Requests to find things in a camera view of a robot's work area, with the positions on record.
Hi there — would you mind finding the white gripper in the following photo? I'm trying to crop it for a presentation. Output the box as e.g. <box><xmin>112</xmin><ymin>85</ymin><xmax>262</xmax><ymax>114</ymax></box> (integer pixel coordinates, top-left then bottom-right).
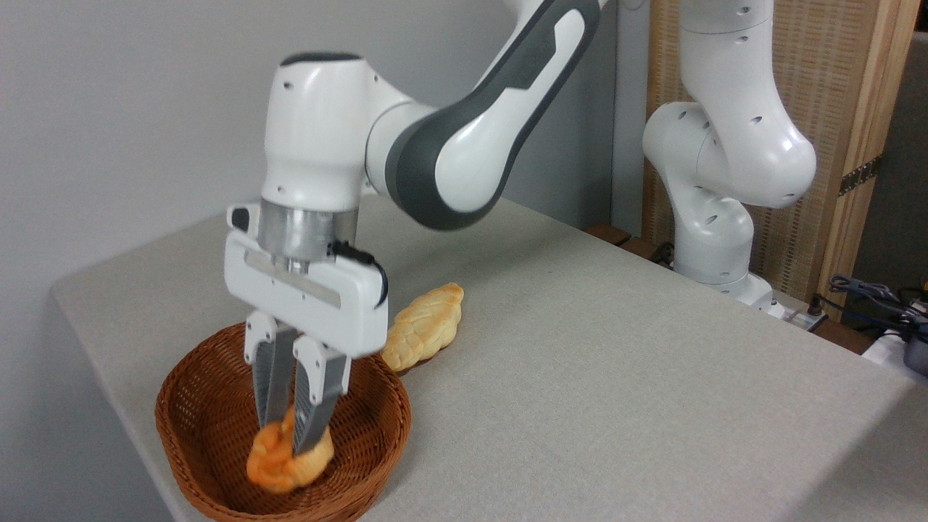
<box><xmin>224</xmin><ymin>203</ymin><xmax>389</xmax><ymax>456</ymax></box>

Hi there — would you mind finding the round orange bread roll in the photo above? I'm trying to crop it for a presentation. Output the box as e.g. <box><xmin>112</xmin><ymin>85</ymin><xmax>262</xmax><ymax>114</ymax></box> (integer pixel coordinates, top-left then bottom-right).
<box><xmin>246</xmin><ymin>405</ymin><xmax>335</xmax><ymax>494</ymax></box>

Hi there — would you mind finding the long pale braided bread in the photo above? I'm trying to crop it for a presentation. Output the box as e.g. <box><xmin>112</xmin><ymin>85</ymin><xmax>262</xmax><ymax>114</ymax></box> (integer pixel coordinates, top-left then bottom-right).
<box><xmin>381</xmin><ymin>283</ymin><xmax>465</xmax><ymax>372</ymax></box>

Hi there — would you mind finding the brown wicker basket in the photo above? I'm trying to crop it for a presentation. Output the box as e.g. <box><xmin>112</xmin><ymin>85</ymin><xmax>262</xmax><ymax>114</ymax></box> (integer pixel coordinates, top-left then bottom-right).
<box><xmin>155</xmin><ymin>323</ymin><xmax>412</xmax><ymax>522</ymax></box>

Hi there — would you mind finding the white cloth-covered object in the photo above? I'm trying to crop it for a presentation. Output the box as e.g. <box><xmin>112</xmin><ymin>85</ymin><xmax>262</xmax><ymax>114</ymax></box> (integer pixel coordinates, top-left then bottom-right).
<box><xmin>861</xmin><ymin>301</ymin><xmax>928</xmax><ymax>386</ymax></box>

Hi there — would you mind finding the metal screen hinge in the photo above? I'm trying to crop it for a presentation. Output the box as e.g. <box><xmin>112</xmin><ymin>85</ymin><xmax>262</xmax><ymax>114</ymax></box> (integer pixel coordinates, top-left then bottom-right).
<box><xmin>839</xmin><ymin>156</ymin><xmax>883</xmax><ymax>196</ymax></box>

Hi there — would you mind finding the wooden rattan folding screen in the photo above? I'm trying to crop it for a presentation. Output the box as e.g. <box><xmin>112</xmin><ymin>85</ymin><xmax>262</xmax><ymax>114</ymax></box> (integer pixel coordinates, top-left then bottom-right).
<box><xmin>642</xmin><ymin>0</ymin><xmax>921</xmax><ymax>320</ymax></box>

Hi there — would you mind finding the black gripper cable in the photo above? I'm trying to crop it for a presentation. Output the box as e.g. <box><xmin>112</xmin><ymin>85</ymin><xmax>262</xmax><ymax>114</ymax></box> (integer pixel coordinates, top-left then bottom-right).
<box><xmin>330</xmin><ymin>241</ymin><xmax>389</xmax><ymax>305</ymax></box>

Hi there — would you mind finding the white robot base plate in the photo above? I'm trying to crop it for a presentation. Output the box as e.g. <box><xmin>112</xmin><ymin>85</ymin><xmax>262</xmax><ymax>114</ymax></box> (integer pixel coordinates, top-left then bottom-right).
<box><xmin>754</xmin><ymin>286</ymin><xmax>827</xmax><ymax>332</ymax></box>

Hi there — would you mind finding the bundle of dark cables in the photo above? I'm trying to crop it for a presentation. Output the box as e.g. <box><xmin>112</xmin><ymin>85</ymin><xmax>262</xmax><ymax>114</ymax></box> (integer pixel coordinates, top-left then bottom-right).
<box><xmin>812</xmin><ymin>274</ymin><xmax>928</xmax><ymax>341</ymax></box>

